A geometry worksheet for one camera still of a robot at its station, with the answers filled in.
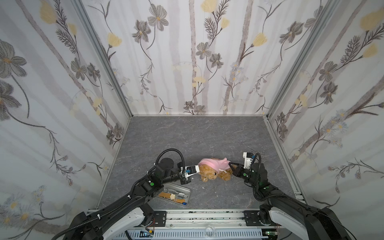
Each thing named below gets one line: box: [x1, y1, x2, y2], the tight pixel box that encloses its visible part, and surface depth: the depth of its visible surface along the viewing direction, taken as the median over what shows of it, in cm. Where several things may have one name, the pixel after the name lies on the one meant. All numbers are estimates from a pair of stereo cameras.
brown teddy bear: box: [199, 164, 233, 183], surface depth 73 cm
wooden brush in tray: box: [158, 192, 186, 204], surface depth 82 cm
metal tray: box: [156, 183, 191, 206], surface depth 84 cm
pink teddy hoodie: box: [198, 157, 231, 173], surface depth 75 cm
